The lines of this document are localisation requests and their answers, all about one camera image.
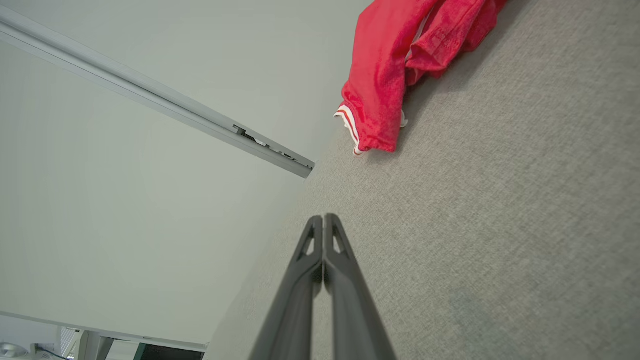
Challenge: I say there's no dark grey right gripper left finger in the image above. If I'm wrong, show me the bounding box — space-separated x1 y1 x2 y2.
248 215 325 360

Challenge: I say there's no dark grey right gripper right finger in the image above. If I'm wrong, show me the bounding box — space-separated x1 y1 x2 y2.
323 213 397 360

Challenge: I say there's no red shorts white trim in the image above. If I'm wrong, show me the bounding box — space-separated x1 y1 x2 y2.
334 0 508 156

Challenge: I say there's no dark rectangular object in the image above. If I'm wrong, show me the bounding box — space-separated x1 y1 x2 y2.
133 343 206 360

